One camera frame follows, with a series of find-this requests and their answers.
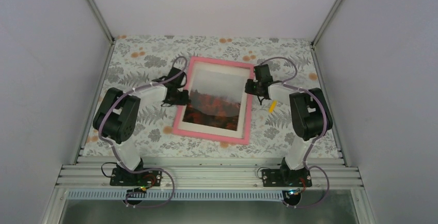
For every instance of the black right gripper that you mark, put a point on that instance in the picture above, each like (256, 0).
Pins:
(248, 88)

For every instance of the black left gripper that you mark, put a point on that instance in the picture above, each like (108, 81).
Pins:
(184, 101)

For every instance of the pink wooden photo frame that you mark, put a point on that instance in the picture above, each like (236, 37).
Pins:
(239, 137)

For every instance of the yellow handled screwdriver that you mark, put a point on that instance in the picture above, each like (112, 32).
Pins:
(272, 107)

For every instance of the autumn forest photo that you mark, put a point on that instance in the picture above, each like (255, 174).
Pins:
(216, 100)

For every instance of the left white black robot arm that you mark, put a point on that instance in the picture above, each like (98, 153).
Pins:
(116, 117)

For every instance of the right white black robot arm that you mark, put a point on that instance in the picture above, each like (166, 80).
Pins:
(309, 116)

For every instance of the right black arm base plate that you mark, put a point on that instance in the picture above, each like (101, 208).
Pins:
(286, 178)

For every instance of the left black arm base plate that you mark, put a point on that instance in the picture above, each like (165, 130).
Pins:
(121, 177)

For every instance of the aluminium mounting rail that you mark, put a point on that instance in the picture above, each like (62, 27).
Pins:
(210, 177)

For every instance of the grey slotted cable duct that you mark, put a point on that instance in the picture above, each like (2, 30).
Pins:
(178, 195)

